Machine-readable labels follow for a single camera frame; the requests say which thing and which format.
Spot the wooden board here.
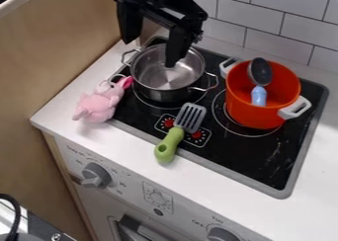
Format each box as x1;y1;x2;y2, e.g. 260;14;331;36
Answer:
0;0;126;241

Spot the toy stove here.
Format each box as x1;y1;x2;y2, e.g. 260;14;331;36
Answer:
107;36;330;200

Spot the orange pot with grey handles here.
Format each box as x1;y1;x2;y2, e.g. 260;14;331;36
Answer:
217;56;313;130

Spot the silver pot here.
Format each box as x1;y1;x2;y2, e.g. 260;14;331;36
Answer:
121;41;221;103

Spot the pink plush animal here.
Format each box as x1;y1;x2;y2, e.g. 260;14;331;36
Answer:
71;75;135;124

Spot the grey spoon with blue handle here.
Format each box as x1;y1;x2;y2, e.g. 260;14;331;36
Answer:
245;56;275;108

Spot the grey spatula with green handle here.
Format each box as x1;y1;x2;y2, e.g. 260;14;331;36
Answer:
152;102;210;164

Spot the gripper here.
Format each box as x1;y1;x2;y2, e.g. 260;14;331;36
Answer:
112;0;211;69

